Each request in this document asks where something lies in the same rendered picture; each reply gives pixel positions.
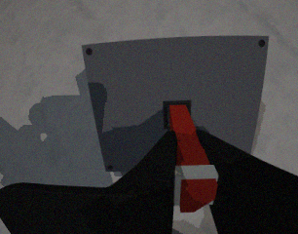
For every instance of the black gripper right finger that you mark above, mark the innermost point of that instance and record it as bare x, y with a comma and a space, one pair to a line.
252, 196

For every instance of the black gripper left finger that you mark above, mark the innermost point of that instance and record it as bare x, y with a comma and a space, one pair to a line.
141, 202

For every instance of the grey sloped panel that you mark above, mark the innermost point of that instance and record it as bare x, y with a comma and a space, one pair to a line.
133, 83

